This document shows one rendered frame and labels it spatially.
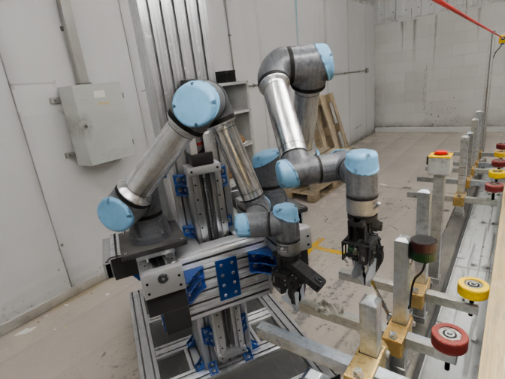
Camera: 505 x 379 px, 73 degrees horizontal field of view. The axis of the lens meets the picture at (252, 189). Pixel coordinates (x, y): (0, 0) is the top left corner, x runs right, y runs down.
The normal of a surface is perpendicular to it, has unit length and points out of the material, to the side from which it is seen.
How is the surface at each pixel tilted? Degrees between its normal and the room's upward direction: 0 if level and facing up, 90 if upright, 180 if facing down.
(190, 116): 85
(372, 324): 90
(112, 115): 90
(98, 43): 90
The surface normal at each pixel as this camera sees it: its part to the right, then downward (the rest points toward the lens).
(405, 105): -0.59, 0.30
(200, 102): -0.04, 0.22
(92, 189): 0.79, 0.10
